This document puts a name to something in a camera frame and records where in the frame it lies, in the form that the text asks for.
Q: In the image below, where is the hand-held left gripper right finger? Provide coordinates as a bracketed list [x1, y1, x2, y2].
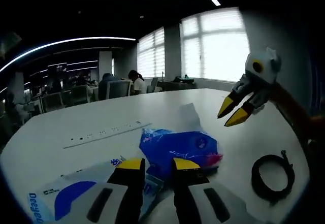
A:
[171, 157, 254, 224]

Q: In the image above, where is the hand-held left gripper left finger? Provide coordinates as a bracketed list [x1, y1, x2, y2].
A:
[68, 157, 146, 224]

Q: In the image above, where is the blue white wipes packet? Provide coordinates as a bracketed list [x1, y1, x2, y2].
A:
[26, 155, 166, 224]

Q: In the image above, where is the blue tissue pack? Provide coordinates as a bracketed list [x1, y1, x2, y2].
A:
[139, 103, 224, 176]

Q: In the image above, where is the black cable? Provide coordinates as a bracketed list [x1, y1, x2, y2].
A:
[251, 149, 297, 201]

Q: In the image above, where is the large bright window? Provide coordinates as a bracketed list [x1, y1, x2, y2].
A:
[180, 7, 251, 82]

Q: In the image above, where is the dark bag with teal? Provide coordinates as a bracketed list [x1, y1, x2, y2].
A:
[174, 74, 195, 84]

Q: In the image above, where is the white power strip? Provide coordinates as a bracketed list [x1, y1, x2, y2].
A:
[62, 119, 153, 150]

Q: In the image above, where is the window with blinds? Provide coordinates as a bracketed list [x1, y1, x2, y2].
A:
[137, 26, 166, 79]

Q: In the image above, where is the white office chair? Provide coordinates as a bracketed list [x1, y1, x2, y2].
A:
[105, 79, 133, 100]

